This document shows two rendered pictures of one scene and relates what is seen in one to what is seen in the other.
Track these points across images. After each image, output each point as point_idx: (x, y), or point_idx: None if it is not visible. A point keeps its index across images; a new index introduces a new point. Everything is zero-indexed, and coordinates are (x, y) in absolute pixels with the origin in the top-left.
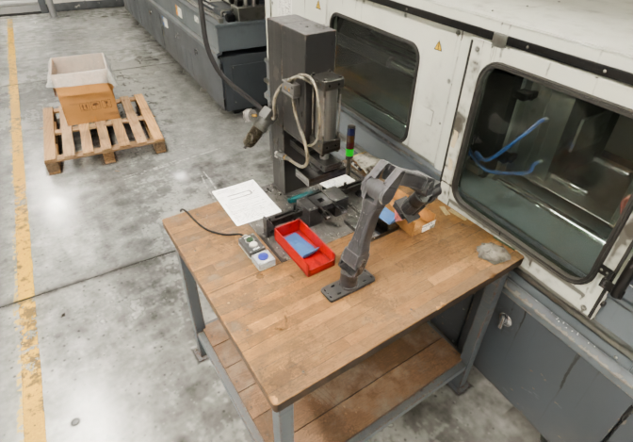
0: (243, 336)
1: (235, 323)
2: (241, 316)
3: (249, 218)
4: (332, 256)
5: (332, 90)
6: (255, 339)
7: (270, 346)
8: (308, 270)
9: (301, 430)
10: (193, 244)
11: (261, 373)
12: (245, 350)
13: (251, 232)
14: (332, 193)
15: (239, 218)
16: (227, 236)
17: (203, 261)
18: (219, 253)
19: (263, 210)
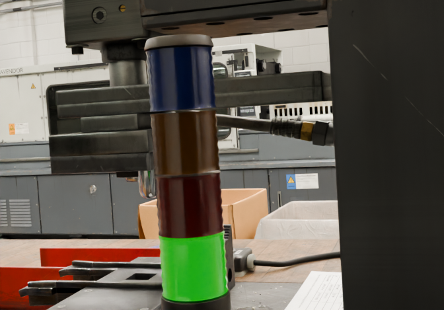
0: (82, 242)
1: (109, 242)
2: (109, 245)
3: (322, 285)
4: (4, 284)
5: None
6: (62, 244)
7: (35, 248)
8: (41, 264)
9: None
10: (323, 245)
11: (26, 240)
12: (66, 240)
13: (266, 278)
14: (121, 297)
15: (339, 278)
16: (296, 264)
17: (262, 244)
18: (258, 252)
19: (327, 303)
